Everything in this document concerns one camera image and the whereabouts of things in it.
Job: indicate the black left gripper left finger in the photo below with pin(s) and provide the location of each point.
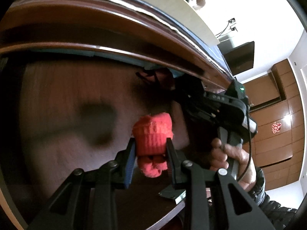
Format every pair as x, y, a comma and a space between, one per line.
86, 199

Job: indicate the black monitor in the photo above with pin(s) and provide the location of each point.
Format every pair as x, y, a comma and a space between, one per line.
241, 58

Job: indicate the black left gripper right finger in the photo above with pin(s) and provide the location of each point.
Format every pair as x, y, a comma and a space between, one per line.
214, 200

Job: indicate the dark jacket forearm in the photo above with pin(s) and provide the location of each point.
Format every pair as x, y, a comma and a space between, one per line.
279, 216

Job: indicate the brown wooden wardrobe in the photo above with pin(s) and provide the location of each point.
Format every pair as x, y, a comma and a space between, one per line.
276, 106

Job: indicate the red knitted sock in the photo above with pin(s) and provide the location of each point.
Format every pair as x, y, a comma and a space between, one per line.
151, 133

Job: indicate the wall socket with cables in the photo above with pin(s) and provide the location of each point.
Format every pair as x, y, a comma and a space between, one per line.
231, 27

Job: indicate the wooden dresser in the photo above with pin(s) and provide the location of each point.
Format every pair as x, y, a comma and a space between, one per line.
75, 76

